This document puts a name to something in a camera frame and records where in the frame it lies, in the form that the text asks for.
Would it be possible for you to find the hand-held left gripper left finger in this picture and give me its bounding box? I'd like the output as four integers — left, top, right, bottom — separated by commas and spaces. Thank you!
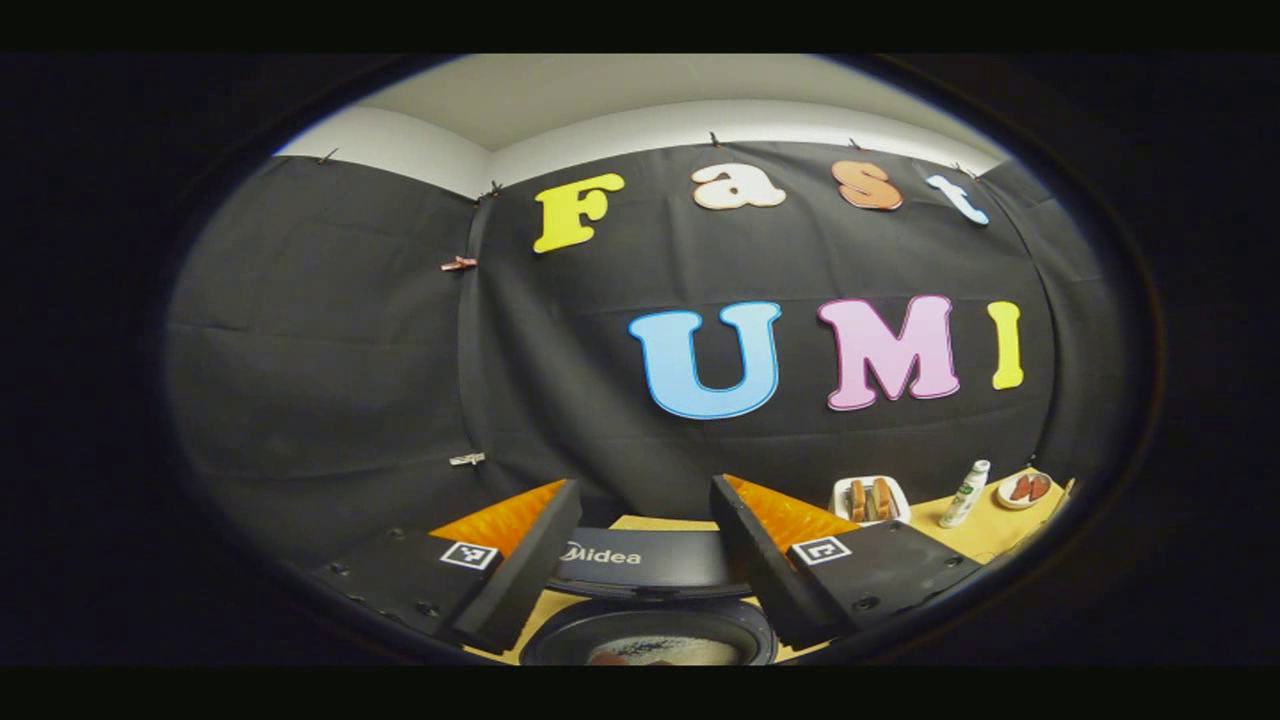
310, 478, 584, 656

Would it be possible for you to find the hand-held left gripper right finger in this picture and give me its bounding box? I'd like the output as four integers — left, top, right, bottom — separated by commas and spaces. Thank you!
710, 474, 986, 651

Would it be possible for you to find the dark grey rice cooker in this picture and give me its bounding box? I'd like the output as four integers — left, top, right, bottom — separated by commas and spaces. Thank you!
518, 527, 781, 667

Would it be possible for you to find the white toaster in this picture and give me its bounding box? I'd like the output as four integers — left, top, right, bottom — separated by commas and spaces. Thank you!
829, 475, 912, 526

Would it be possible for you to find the white drink bottle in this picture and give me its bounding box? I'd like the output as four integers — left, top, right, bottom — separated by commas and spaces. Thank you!
938, 459, 992, 529

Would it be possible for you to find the white round plate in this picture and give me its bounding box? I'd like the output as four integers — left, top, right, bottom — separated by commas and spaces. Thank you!
996, 470, 1054, 511

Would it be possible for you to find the black backdrop cloth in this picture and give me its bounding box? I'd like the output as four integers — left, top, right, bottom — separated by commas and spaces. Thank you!
165, 140, 1121, 601

